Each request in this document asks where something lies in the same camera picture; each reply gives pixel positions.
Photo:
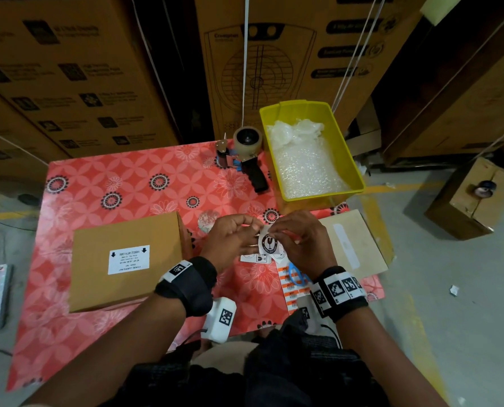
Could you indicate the tape roll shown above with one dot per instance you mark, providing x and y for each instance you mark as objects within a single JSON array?
[{"x": 485, "y": 189}]

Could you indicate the stack of Crompton cartons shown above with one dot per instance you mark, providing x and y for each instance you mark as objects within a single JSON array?
[{"x": 74, "y": 72}]

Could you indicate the person's dark clothing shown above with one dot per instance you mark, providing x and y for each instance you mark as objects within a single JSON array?
[{"x": 252, "y": 373}]

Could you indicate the person's left hand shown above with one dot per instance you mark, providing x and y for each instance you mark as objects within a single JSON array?
[{"x": 226, "y": 243}]

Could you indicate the tape dispenser with tape roll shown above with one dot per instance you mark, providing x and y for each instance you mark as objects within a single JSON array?
[{"x": 248, "y": 141}]

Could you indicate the bubble wrap bundle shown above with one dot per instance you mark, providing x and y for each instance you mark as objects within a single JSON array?
[{"x": 307, "y": 161}]

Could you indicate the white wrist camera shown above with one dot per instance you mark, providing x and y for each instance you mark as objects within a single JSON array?
[{"x": 220, "y": 319}]

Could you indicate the small cardboard box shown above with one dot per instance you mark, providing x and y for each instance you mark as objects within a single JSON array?
[{"x": 91, "y": 284}]

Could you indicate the pale yellow paper slip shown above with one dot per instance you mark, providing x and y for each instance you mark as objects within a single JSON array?
[{"x": 441, "y": 8}]

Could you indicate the yellow plastic bin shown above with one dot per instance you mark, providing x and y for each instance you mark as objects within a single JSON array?
[{"x": 269, "y": 161}]

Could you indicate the flat brown cardboard box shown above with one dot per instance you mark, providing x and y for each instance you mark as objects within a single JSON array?
[{"x": 362, "y": 241}]

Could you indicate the orange floral tablecloth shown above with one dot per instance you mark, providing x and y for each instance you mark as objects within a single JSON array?
[{"x": 48, "y": 351}]

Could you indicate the orange striped packaging card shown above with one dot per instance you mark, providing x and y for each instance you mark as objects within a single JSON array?
[{"x": 299, "y": 292}]

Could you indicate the person's right forearm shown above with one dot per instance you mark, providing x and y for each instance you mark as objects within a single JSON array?
[{"x": 388, "y": 364}]

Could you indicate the person's left forearm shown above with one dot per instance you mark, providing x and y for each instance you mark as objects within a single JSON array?
[{"x": 108, "y": 360}]

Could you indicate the black-white fragile sticker sheet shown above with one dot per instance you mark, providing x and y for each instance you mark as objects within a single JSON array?
[{"x": 271, "y": 244}]

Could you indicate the small brown floor carton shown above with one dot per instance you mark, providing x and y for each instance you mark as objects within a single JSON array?
[{"x": 468, "y": 199}]

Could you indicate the black wristband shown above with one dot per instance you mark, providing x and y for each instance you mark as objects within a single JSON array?
[
  {"x": 186, "y": 285},
  {"x": 337, "y": 292}
]

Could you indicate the person's right hand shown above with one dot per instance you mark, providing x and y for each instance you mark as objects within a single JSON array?
[{"x": 307, "y": 246}]

